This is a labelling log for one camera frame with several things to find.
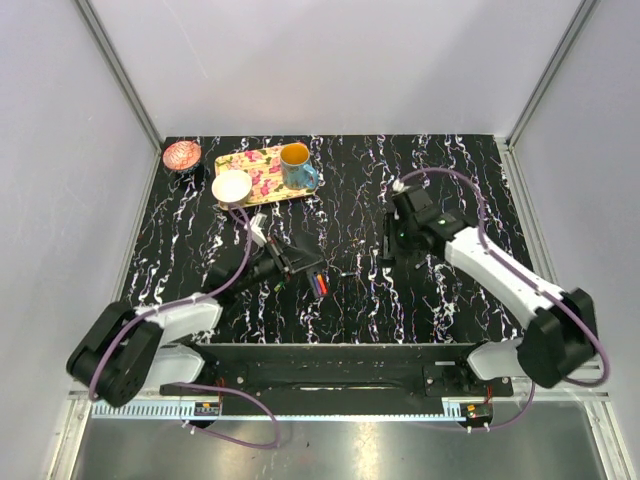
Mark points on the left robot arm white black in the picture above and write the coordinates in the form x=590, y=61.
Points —
x=129, y=349

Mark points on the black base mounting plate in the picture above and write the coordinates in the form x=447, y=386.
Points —
x=348, y=380

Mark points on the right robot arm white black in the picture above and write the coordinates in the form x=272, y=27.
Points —
x=559, y=327

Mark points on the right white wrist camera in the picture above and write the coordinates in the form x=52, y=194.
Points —
x=398, y=186

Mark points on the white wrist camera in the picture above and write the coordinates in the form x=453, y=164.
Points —
x=259, y=237
x=398, y=186

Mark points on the floral yellow tray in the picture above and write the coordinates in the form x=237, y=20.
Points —
x=264, y=168

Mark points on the black remote control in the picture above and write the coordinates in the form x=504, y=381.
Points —
x=307, y=242

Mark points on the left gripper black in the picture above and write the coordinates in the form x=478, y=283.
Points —
x=299, y=259

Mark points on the blue mug orange inside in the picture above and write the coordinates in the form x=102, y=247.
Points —
x=297, y=171

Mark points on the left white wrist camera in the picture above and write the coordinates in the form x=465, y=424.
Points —
x=259, y=237

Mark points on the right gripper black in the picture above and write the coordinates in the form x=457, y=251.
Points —
x=390, y=248

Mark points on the white small bowl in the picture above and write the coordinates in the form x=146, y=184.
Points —
x=232, y=188

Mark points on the red patterned bowl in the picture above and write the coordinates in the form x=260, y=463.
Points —
x=182, y=156

